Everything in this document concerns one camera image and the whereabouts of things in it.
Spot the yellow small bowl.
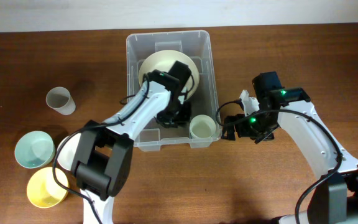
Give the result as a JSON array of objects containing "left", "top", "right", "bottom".
[{"left": 27, "top": 167, "right": 68, "bottom": 208}]

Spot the green small bowl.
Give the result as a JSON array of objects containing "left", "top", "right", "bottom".
[{"left": 14, "top": 131, "right": 55, "bottom": 169}]

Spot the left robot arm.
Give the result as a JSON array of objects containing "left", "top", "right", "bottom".
[{"left": 70, "top": 68, "right": 195, "bottom": 223}]

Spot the cream plastic cup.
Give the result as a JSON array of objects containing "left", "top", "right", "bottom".
[{"left": 189, "top": 114, "right": 216, "bottom": 139}]

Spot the beige large bowl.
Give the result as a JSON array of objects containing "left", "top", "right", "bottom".
[{"left": 138, "top": 50, "right": 200, "bottom": 100}]

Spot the white small bowl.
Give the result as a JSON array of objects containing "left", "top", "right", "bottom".
[{"left": 58, "top": 133, "right": 81, "bottom": 170}]

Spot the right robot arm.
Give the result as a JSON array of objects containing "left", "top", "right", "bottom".
[{"left": 222, "top": 85, "right": 358, "bottom": 223}]

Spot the grey plastic cup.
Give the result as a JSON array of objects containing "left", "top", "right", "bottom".
[{"left": 45, "top": 86, "right": 76, "bottom": 115}]

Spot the clear plastic storage bin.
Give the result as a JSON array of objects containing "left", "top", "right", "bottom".
[{"left": 126, "top": 30, "right": 221, "bottom": 151}]

